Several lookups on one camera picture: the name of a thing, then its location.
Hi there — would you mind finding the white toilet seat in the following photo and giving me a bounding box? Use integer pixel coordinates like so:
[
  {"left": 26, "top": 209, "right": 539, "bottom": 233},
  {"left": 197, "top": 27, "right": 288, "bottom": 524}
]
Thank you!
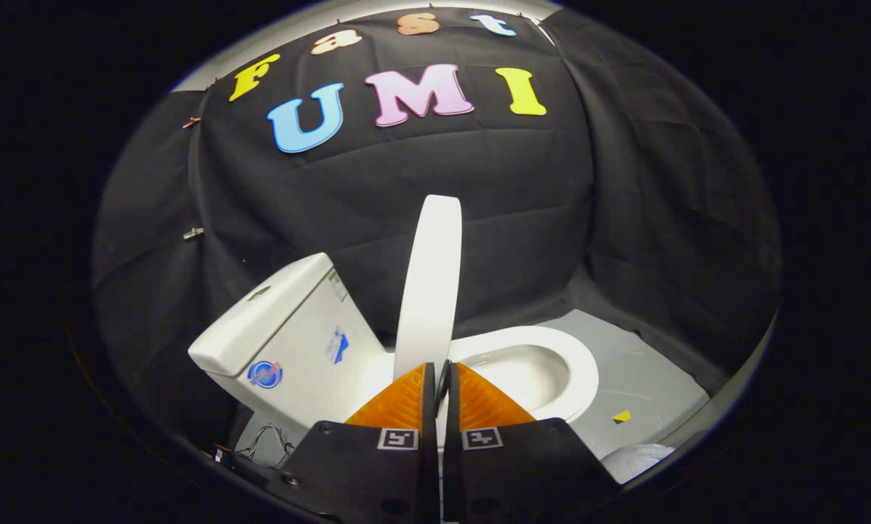
[{"left": 446, "top": 325, "right": 600, "bottom": 423}]

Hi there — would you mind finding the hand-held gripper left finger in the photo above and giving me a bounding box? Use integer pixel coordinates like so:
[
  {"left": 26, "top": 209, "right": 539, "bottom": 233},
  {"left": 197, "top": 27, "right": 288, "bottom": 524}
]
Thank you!
[{"left": 271, "top": 362, "right": 440, "bottom": 524}]

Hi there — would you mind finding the black backdrop cloth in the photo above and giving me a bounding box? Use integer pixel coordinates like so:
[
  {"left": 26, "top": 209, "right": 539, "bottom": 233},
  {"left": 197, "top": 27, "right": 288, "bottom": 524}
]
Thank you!
[{"left": 90, "top": 7, "right": 781, "bottom": 467}]

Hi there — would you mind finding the white ceramic toilet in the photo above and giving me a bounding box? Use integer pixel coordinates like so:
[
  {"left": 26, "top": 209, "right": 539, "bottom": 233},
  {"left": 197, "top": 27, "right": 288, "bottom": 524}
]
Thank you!
[{"left": 188, "top": 253, "right": 600, "bottom": 437}]

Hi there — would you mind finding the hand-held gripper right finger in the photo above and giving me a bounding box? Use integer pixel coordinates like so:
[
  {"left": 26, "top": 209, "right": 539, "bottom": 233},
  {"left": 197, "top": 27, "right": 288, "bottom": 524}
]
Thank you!
[{"left": 442, "top": 360, "right": 621, "bottom": 524}]

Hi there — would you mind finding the white toilet lid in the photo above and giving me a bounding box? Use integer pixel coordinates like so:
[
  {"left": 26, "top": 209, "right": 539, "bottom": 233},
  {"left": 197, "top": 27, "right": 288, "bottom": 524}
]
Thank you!
[{"left": 394, "top": 194, "right": 464, "bottom": 383}]

